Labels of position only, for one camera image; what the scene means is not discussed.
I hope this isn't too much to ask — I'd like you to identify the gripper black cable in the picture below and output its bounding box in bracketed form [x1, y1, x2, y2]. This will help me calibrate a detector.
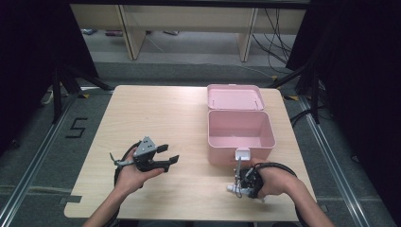
[107, 141, 142, 227]
[254, 162, 311, 227]

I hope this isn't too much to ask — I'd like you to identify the black curtain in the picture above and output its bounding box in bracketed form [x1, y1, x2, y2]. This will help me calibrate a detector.
[285, 0, 401, 218]
[0, 0, 100, 159]

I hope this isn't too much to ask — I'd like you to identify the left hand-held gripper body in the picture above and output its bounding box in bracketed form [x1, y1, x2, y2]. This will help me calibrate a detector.
[132, 135, 165, 173]

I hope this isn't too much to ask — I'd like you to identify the black floor cable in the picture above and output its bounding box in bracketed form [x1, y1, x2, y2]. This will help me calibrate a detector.
[289, 107, 332, 128]

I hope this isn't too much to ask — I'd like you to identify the bundle of black cables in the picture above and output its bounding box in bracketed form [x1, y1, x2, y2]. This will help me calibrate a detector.
[252, 8, 293, 76]

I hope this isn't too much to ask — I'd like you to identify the grey cable plug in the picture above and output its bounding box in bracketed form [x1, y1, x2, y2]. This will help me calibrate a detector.
[109, 152, 136, 168]

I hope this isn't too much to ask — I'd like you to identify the person's right hand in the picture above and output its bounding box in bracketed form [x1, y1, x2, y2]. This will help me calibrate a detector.
[251, 158, 301, 199]

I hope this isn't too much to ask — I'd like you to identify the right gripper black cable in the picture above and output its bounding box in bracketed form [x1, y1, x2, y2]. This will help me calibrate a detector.
[254, 162, 311, 227]

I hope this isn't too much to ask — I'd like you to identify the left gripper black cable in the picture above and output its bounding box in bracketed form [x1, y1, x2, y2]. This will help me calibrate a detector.
[107, 141, 142, 227]

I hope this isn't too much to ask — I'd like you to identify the light wooden desk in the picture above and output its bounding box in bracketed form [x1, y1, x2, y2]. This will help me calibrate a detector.
[69, 3, 306, 62]

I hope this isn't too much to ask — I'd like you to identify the metal floor rail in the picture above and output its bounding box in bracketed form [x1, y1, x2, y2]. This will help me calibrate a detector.
[297, 94, 371, 227]
[0, 93, 79, 227]

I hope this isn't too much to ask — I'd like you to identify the person's left hand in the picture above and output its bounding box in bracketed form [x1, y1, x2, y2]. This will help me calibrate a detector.
[114, 164, 165, 197]

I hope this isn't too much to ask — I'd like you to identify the black tape strip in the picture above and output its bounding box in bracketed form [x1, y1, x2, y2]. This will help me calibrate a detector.
[59, 195, 83, 205]

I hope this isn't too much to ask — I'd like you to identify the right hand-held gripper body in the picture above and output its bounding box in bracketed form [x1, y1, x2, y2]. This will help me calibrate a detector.
[234, 156, 264, 199]

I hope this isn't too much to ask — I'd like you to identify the white ointment tube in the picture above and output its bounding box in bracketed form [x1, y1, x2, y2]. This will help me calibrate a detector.
[226, 183, 267, 203]

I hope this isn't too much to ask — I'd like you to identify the pink box with white handle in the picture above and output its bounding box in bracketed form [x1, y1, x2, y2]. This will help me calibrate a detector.
[206, 83, 277, 166]

